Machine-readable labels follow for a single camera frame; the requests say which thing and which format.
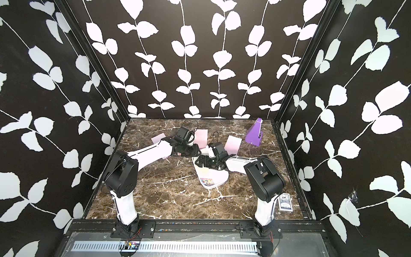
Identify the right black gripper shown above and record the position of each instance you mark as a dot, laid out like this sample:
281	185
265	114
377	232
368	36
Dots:
202	158

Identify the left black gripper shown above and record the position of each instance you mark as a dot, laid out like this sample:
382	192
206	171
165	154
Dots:
195	152

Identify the white plastic storage box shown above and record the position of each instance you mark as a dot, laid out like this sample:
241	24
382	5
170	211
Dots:
210	178

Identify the pink-blue gradient sticker sheet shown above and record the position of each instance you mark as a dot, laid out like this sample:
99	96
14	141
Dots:
232	145

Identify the purple sticker sheet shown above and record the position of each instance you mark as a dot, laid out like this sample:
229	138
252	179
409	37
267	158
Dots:
158	138

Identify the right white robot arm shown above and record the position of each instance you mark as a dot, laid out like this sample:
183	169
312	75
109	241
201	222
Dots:
265	179

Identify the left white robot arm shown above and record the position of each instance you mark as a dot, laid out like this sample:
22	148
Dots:
122	174

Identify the blue playing card box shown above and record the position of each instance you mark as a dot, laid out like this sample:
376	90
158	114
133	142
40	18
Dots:
285	203

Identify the purple plastic stand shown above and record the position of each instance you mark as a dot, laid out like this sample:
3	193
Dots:
254	133

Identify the small circuit board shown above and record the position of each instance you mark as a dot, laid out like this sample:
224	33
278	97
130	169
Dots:
130	246

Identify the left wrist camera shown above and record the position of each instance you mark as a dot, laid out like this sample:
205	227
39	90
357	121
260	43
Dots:
184	136

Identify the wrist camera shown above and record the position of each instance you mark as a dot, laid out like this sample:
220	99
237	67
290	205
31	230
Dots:
184	136
218	150

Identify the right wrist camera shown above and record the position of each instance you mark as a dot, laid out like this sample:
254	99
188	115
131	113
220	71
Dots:
218	150

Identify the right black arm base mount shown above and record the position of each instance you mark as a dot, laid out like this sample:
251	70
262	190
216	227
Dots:
253	230

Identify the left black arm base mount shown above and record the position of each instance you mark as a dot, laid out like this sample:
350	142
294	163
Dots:
135	231

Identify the white perforated cable duct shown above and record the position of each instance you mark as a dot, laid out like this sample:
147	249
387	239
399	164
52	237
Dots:
168	246

